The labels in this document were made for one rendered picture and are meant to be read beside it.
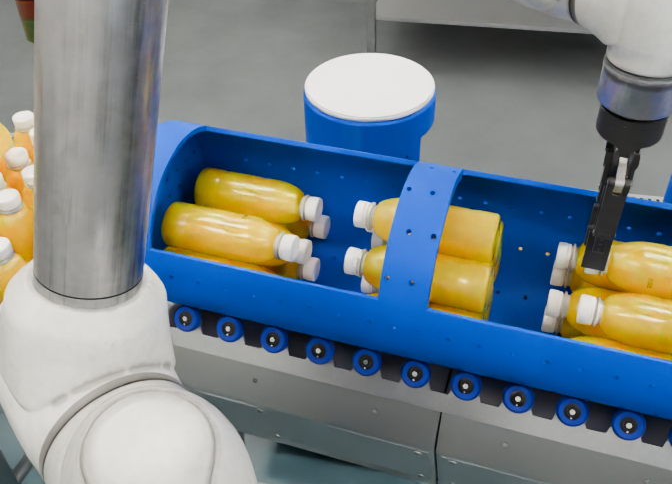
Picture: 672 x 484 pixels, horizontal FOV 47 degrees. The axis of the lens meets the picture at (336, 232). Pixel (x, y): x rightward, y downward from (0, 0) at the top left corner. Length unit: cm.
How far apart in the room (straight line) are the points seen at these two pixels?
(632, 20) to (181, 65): 335
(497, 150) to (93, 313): 273
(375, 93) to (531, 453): 80
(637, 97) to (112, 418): 62
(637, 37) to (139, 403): 60
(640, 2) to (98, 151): 54
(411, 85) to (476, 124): 184
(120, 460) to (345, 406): 64
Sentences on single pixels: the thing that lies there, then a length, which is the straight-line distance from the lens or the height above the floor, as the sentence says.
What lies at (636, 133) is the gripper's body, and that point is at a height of 138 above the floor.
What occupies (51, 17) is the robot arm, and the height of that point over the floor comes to 162.
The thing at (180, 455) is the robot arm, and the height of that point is 134.
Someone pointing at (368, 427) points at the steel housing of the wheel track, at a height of 85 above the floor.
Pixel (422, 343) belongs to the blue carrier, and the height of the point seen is 107.
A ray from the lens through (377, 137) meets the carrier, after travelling 157.
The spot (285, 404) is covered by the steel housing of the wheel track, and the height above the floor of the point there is 85.
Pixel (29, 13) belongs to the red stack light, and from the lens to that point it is 167.
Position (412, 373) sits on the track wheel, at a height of 97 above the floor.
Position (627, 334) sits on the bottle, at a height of 112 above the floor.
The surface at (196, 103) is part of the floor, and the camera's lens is 370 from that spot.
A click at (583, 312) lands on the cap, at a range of 105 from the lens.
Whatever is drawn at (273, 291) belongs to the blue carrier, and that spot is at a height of 111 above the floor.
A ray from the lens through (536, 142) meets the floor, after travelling 341.
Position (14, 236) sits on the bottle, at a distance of 137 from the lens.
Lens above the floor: 186
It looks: 41 degrees down
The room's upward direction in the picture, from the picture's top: 2 degrees counter-clockwise
